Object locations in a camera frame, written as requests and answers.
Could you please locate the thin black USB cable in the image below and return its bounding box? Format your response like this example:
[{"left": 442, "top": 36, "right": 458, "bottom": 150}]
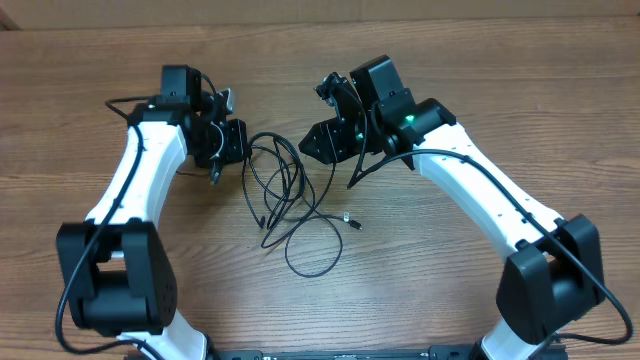
[{"left": 259, "top": 159, "right": 364, "bottom": 279}]

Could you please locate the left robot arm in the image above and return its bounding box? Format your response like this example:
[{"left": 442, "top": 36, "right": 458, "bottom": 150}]
[{"left": 54, "top": 65, "right": 249, "bottom": 359}]

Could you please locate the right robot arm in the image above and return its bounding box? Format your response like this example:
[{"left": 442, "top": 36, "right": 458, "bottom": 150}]
[{"left": 299, "top": 55, "right": 605, "bottom": 359}]

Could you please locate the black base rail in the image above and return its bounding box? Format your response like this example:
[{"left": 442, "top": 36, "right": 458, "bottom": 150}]
[{"left": 216, "top": 345, "right": 480, "bottom": 360}]

